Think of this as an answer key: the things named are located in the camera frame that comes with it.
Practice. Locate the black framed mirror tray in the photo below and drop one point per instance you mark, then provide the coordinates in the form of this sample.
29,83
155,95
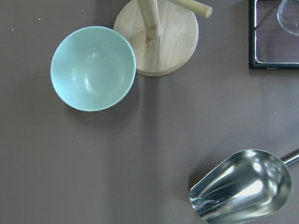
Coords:
270,46

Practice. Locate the steel scoop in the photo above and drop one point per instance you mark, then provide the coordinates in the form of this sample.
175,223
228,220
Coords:
249,185

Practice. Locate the mint green bowl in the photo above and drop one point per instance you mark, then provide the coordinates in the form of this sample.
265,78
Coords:
93,69

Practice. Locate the wooden mug tree stand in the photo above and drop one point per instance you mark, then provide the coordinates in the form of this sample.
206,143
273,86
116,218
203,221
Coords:
163,33

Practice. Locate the wine glass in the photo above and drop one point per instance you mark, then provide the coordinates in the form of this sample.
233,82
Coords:
288,16

